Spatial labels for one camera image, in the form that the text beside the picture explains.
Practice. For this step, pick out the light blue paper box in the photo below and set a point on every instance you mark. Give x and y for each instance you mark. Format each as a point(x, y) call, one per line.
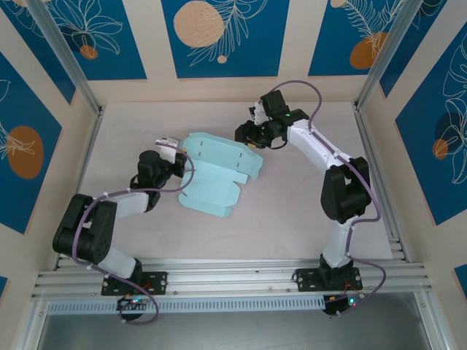
point(211, 171)

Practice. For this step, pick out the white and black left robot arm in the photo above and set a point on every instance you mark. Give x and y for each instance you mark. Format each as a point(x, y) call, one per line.
point(131, 204)

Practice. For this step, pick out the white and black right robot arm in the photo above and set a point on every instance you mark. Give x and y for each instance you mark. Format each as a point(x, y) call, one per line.
point(310, 142)

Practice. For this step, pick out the blue panel beige circle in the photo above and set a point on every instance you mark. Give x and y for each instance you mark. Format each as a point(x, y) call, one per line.
point(255, 54)

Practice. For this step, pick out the blue panel fern orange circle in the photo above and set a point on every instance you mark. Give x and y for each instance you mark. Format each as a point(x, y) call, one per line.
point(335, 43)

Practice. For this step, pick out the blue panel dark circle leaves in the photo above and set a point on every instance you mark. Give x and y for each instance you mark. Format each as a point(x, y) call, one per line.
point(419, 164)

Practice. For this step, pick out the aluminium side rail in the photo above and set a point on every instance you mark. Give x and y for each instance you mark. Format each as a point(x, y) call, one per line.
point(81, 182)
point(364, 127)

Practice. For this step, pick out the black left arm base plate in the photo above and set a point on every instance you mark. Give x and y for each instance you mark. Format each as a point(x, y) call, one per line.
point(157, 282)

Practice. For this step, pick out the grey metal sheet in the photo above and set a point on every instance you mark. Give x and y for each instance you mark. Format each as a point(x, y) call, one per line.
point(237, 331)

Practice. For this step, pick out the aluminium mounting rail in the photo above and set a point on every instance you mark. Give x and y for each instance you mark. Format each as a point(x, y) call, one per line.
point(233, 277)

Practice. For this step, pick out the aluminium frame post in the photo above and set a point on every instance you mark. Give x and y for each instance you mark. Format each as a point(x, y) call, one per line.
point(66, 54)
point(385, 54)

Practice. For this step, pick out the blue panel white flower drawing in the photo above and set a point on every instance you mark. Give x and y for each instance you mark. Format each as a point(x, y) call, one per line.
point(109, 54)

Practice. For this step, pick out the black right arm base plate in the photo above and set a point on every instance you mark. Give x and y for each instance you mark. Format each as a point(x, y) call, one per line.
point(306, 279)

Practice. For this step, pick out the blue panel white line drawing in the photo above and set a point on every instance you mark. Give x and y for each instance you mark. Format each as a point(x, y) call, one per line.
point(51, 73)
point(412, 54)

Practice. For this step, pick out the blue panel large orange circle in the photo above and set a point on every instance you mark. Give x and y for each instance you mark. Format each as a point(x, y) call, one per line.
point(22, 109)

